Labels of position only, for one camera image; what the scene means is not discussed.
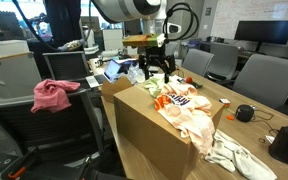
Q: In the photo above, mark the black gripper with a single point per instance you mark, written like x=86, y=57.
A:
x=157, y=58

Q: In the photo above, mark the peach printed t-shirt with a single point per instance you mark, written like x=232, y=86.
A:
x=184, y=113

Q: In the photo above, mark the pink cloth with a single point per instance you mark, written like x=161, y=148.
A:
x=52, y=95

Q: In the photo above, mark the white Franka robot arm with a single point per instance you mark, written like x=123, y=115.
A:
x=127, y=8

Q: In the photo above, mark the grey fabric office chair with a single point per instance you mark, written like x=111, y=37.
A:
x=197, y=61
x=267, y=80
x=222, y=60

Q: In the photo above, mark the small open cardboard box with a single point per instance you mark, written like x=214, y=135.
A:
x=112, y=88

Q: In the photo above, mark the large cardboard box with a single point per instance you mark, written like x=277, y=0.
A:
x=144, y=140

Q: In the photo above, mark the black mesh office chair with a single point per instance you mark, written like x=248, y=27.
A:
x=67, y=66

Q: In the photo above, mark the grey mesh-back office chair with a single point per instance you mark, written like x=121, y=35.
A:
x=50, y=133

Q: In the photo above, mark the white storage box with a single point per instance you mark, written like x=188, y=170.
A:
x=7, y=47

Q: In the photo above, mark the light green cloth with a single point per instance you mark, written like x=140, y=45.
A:
x=154, y=86

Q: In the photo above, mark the clear plastic bag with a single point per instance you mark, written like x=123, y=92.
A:
x=135, y=74

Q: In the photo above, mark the orange ball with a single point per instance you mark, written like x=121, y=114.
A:
x=189, y=80

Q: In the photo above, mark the silver laptop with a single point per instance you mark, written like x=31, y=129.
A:
x=109, y=73

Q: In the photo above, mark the small colourful cube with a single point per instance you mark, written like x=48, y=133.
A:
x=224, y=102

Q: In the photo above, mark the small orange piece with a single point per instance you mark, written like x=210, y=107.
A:
x=230, y=117

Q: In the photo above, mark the round black speaker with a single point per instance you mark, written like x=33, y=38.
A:
x=244, y=113

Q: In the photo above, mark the black computer monitor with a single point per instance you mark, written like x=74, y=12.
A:
x=264, y=31

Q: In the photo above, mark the white cloth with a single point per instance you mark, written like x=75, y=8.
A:
x=237, y=156

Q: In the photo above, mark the grey cabinet with wood top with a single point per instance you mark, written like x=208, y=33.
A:
x=10, y=76

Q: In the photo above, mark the black cylindrical appliance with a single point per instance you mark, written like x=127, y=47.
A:
x=287, y=146

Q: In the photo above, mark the black orange clamp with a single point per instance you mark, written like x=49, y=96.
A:
x=17, y=171

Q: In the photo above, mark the yellow green wrist camera mount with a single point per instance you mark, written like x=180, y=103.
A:
x=144, y=40

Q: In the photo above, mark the wall whiteboard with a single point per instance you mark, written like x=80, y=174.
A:
x=250, y=11

